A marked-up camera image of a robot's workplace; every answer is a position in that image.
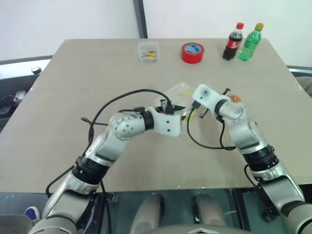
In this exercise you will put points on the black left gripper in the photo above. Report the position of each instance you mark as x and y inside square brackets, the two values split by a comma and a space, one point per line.
[165, 106]

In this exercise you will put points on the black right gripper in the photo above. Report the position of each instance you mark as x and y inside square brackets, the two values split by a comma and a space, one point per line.
[196, 106]

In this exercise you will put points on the clear plastic zip bag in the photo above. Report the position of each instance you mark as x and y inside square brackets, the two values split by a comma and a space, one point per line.
[180, 87]

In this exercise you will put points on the orange round snack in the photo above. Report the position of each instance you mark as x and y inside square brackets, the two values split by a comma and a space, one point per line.
[235, 98]

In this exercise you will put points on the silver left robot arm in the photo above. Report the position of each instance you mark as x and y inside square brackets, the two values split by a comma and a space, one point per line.
[122, 126]

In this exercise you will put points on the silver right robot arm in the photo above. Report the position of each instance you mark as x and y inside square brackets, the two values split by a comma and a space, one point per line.
[243, 131]

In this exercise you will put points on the red tape roll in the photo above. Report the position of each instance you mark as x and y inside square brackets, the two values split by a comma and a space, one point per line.
[192, 53]

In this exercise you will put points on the clear plastic box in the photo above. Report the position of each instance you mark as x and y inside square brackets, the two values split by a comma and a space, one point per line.
[148, 51]

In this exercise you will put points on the cola bottle red cap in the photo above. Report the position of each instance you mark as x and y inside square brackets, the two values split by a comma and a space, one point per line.
[232, 42]

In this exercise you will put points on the green soda bottle yellow cap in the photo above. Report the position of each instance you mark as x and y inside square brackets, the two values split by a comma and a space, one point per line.
[251, 44]

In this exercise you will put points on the dark vertical pole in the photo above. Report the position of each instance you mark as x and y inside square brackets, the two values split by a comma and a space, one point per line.
[140, 18]

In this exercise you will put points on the small round black-white object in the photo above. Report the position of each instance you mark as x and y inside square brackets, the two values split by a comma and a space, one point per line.
[36, 70]

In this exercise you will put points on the red and white small device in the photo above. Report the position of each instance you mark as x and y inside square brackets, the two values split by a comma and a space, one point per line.
[20, 94]

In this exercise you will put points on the black side desk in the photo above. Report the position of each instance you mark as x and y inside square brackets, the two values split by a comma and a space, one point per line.
[19, 78]

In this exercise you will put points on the purple and white shoe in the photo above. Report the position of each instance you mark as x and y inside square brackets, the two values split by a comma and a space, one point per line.
[33, 212]

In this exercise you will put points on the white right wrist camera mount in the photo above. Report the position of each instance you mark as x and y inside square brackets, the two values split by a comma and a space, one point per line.
[207, 95]

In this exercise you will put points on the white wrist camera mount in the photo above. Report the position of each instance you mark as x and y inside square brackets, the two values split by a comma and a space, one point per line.
[168, 124]
[207, 95]

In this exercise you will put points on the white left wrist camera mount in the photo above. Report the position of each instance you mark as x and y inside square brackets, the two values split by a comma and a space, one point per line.
[168, 124]

